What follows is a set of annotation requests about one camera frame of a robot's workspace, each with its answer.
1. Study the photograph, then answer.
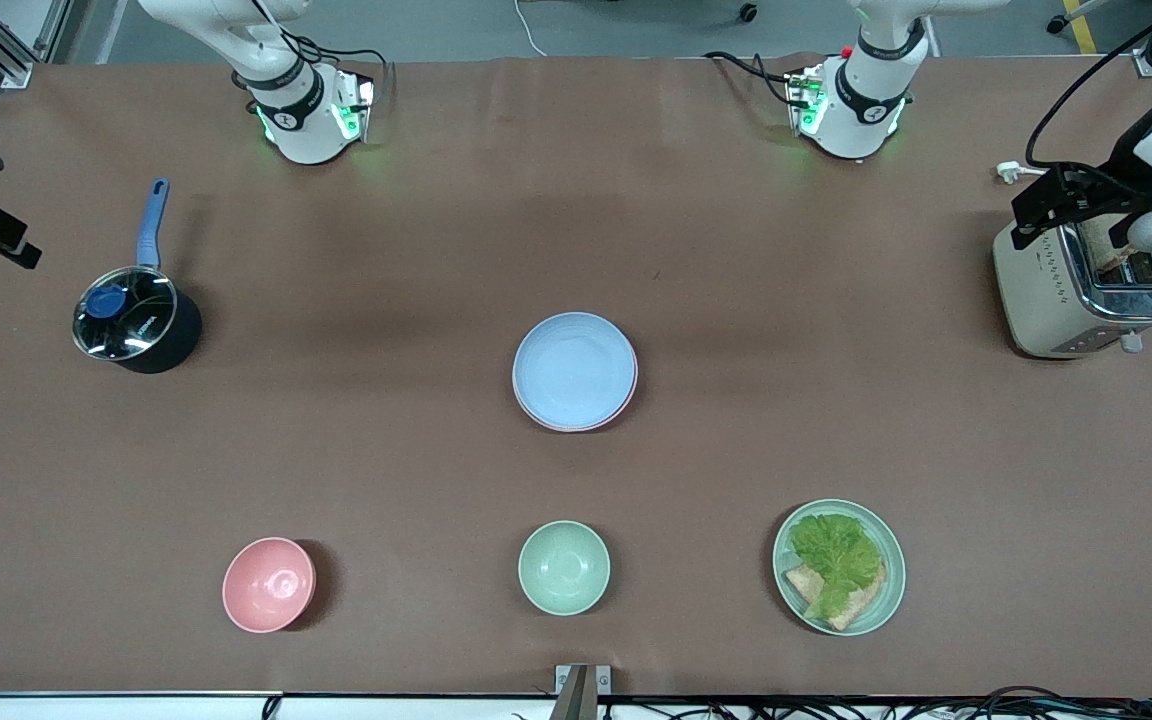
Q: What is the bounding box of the black cable at right base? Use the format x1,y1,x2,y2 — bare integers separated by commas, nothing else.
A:
311,40,397,101

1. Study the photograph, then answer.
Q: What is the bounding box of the black saucepan with blue handle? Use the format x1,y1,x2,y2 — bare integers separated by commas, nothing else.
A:
73,178,204,376

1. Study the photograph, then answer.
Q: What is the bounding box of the toast slice in toaster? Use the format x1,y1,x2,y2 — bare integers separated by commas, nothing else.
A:
1084,222,1152,279

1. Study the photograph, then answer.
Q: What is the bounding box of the blue plate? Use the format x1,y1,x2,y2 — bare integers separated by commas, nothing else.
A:
513,312,637,429

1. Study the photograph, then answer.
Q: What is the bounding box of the pink bowl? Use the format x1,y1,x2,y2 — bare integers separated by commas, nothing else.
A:
222,537,317,634

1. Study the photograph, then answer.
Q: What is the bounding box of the silver toaster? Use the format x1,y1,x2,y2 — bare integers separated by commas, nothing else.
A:
992,215,1152,360

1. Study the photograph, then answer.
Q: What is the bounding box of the silver camera mount bracket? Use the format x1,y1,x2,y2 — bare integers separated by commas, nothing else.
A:
553,664,613,720

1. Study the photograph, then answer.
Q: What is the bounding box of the brown bread slice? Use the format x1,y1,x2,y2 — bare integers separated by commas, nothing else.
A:
784,563,887,632

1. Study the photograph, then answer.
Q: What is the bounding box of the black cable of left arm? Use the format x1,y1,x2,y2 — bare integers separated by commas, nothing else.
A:
1024,0,1152,171

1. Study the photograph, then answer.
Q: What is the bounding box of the glass lid with blue knob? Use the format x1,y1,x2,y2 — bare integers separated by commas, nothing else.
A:
72,266,180,361

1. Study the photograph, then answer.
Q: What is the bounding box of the black cable at base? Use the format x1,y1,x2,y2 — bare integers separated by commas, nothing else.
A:
311,40,397,101
703,50,799,105

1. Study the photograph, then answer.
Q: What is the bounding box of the green bowl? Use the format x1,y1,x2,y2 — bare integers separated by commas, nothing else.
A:
518,520,611,617

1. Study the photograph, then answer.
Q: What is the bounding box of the green plate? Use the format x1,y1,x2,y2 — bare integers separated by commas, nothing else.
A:
772,499,907,637

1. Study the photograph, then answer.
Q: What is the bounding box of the green lettuce leaf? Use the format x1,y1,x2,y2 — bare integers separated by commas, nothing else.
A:
788,513,885,622

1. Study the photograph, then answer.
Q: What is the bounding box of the white floor cable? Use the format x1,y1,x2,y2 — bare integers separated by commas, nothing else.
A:
514,0,549,58

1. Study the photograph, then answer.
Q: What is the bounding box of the pink plate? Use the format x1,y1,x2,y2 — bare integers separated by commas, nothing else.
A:
515,350,640,434

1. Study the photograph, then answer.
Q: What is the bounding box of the black cable at left base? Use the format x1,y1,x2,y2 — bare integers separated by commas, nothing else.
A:
703,50,799,105

